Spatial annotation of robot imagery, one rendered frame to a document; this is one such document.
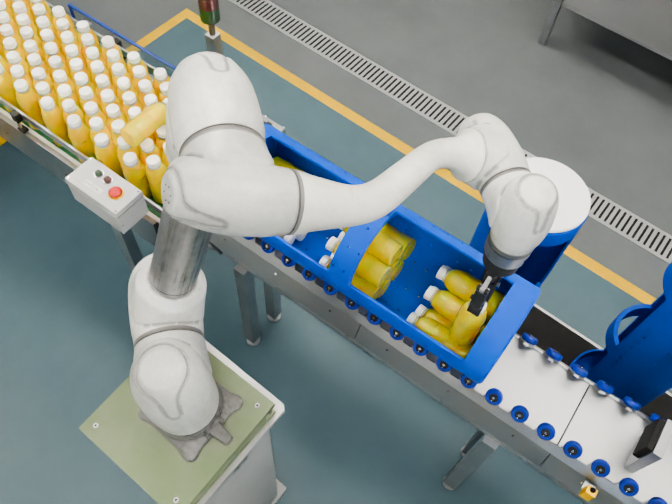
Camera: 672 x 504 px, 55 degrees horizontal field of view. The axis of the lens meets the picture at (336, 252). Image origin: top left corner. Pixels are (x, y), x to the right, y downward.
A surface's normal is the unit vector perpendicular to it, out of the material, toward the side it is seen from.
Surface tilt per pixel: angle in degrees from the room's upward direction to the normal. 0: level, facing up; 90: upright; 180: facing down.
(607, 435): 0
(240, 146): 25
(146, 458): 5
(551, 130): 0
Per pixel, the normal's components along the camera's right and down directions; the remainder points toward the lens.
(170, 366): -0.02, -0.41
